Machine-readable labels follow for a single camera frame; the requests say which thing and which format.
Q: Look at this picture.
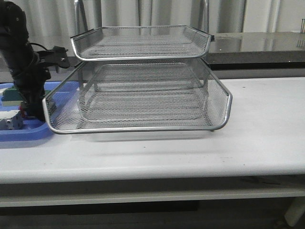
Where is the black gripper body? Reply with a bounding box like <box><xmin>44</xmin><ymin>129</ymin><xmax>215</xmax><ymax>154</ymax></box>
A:
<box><xmin>12</xmin><ymin>63</ymin><xmax>51</xmax><ymax>122</ymax></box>

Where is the silver mesh tray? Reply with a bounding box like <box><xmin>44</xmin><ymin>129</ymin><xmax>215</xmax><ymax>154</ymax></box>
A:
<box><xmin>71</xmin><ymin>25</ymin><xmax>212</xmax><ymax>61</ymax></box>
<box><xmin>42</xmin><ymin>58</ymin><xmax>233</xmax><ymax>134</ymax></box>

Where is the red emergency stop button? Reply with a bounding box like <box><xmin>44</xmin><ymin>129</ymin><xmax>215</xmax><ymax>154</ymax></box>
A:
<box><xmin>19</xmin><ymin>102</ymin><xmax>56</xmax><ymax>119</ymax></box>

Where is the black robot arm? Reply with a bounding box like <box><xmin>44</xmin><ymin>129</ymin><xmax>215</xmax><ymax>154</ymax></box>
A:
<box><xmin>0</xmin><ymin>0</ymin><xmax>51</xmax><ymax>122</ymax></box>

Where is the green terminal block component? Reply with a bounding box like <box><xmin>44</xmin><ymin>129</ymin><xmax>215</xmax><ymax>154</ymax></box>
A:
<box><xmin>1</xmin><ymin>86</ymin><xmax>23</xmax><ymax>106</ymax></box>

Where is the white circuit breaker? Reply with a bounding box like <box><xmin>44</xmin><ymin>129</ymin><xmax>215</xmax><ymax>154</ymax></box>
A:
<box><xmin>0</xmin><ymin>110</ymin><xmax>23</xmax><ymax>130</ymax></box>

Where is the blue plastic tray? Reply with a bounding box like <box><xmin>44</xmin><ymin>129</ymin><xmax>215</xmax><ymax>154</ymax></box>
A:
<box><xmin>0</xmin><ymin>81</ymin><xmax>79</xmax><ymax>142</ymax></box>

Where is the dark counter behind table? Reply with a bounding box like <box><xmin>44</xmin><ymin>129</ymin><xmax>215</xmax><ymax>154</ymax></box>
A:
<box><xmin>0</xmin><ymin>31</ymin><xmax>305</xmax><ymax>71</ymax></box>

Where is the white table leg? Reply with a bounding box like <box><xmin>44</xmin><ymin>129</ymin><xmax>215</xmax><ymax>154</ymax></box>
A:
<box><xmin>284</xmin><ymin>197</ymin><xmax>305</xmax><ymax>227</ymax></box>

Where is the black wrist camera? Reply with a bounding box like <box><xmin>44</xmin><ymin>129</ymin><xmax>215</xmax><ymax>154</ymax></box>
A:
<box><xmin>37</xmin><ymin>46</ymin><xmax>70</xmax><ymax>73</ymax></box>

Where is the silver metal rack frame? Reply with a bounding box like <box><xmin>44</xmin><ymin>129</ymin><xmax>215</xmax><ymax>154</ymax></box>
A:
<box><xmin>73</xmin><ymin>0</ymin><xmax>215</xmax><ymax>133</ymax></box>

